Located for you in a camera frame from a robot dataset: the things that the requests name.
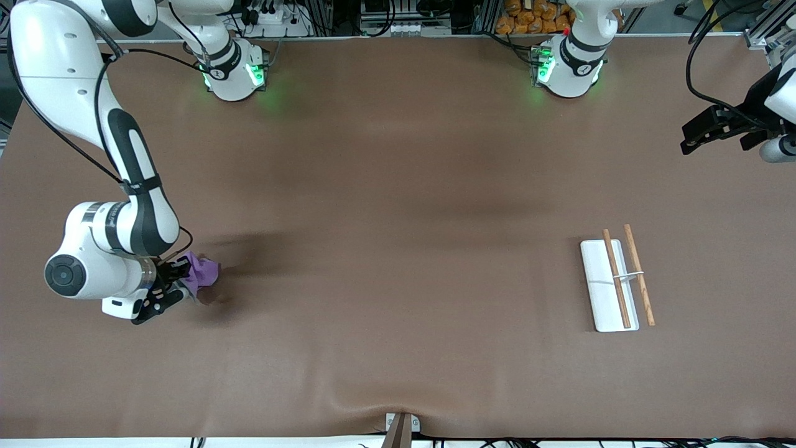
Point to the brown table cover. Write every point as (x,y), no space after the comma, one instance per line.
(373,280)

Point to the white power strip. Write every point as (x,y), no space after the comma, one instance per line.
(280,18)

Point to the purple and grey towel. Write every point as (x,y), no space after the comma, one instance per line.
(204,270)

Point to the wooden rack rod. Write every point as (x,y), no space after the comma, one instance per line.
(619,286)
(640,280)

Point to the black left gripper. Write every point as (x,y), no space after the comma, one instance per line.
(756,103)

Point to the white electronic device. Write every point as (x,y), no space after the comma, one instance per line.
(404,28)

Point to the orange packets pile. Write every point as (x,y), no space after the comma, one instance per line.
(528,18)

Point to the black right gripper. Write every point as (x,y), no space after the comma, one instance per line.
(165,274)

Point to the aluminium frame profile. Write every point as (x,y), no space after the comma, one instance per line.
(762,34)

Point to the metal table edge bracket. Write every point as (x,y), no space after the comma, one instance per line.
(401,429)

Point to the white towel rack base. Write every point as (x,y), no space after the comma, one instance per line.
(597,292)

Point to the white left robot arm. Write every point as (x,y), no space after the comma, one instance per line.
(569,68)

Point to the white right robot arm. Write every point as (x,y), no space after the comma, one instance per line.
(81,68)

